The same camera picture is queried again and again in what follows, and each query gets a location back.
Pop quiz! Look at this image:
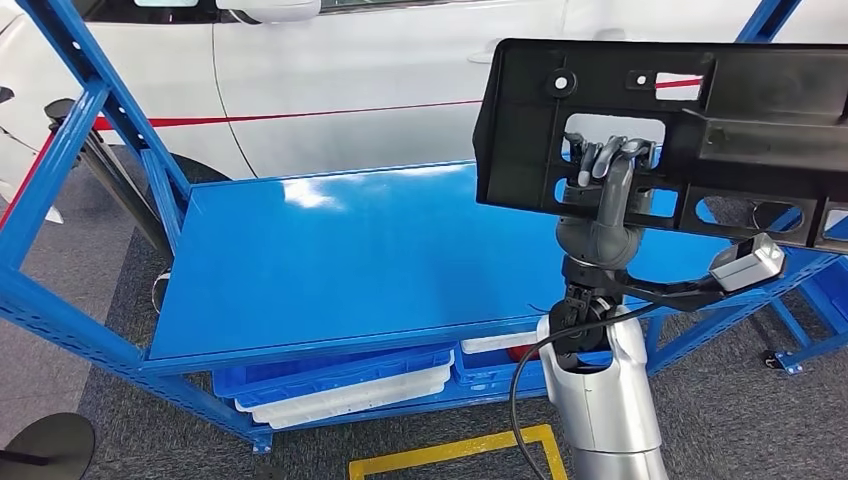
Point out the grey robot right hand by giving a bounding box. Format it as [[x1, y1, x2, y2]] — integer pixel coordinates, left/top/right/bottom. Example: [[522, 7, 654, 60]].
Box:
[[559, 132, 657, 230]]

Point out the black plastic plate frame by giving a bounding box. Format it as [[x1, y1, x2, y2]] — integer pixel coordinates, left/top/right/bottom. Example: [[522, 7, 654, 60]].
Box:
[[472, 38, 848, 256]]

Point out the blue metal shelf rack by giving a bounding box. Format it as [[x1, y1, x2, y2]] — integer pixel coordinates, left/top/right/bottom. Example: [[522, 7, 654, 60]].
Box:
[[0, 0, 848, 458], [761, 254, 848, 378]]

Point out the black round stand base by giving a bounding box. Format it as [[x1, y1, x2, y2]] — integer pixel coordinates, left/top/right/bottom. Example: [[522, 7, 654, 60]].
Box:
[[753, 200, 805, 233], [0, 412, 97, 480]]

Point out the white car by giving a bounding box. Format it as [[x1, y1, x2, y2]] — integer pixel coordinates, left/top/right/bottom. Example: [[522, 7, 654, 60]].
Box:
[[0, 0, 848, 223]]

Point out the white car mirror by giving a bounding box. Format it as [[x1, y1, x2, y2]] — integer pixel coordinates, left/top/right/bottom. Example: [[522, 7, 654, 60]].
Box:
[[215, 0, 323, 24]]

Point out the black tripod stand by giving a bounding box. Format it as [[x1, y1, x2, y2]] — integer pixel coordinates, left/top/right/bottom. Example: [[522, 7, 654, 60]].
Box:
[[44, 97, 170, 256]]

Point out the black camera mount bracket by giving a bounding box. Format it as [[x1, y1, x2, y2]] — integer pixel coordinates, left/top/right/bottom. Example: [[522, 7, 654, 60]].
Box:
[[561, 254, 723, 313]]

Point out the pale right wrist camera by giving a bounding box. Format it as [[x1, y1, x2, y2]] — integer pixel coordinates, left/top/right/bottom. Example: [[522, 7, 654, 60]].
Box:
[[708, 233, 788, 293]]

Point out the black camera cable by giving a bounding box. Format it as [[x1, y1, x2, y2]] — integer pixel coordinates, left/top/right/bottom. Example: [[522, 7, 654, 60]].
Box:
[[510, 301, 664, 480]]

